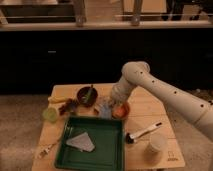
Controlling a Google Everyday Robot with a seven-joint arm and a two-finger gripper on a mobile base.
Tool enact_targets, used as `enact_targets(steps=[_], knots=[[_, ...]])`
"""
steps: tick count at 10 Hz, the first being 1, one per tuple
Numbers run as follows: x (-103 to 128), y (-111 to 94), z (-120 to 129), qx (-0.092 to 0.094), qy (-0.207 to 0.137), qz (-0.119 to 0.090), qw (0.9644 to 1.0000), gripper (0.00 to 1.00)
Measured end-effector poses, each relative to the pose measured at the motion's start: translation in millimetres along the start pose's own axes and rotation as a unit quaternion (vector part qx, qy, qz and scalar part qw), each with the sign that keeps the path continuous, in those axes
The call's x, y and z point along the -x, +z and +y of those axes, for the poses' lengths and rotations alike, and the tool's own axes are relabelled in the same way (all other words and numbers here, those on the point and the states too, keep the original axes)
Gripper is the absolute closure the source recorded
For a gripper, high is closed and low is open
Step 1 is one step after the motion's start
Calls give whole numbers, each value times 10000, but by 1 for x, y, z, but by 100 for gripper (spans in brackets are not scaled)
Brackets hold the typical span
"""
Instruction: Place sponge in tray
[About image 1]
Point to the black cabinet counter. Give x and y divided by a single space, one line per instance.
35 57

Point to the dark red toy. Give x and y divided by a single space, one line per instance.
70 107

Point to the white paper cup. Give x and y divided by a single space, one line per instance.
157 144

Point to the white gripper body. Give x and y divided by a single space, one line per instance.
120 92

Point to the grey folded cloth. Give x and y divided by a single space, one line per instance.
82 142

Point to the green plastic tray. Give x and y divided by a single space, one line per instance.
107 137

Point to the wooden table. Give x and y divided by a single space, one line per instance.
145 110

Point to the green utensil in bowl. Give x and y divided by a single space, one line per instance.
88 94

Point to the yellow banana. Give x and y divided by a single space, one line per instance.
54 100

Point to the dark brown bowl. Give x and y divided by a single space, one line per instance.
81 93

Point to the green plastic cup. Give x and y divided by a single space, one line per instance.
50 114

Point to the blue sponge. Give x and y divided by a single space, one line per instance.
104 109

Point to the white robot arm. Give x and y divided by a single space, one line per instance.
195 110

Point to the orange bowl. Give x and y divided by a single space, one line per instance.
121 111

